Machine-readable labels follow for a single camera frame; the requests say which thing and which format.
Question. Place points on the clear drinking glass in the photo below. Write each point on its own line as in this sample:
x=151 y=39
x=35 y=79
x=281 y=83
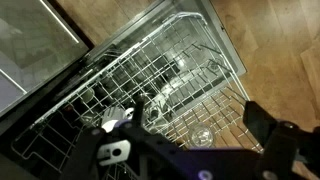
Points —
x=201 y=135

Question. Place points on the white mug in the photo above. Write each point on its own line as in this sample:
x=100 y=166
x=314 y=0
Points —
x=111 y=116

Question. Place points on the gray drawer cabinet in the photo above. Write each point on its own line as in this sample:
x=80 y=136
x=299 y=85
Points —
x=36 y=53

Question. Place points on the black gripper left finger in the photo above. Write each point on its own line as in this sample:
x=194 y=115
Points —
x=139 y=113

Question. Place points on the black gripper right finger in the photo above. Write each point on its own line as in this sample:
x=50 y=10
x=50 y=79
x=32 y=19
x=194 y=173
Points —
x=260 y=123

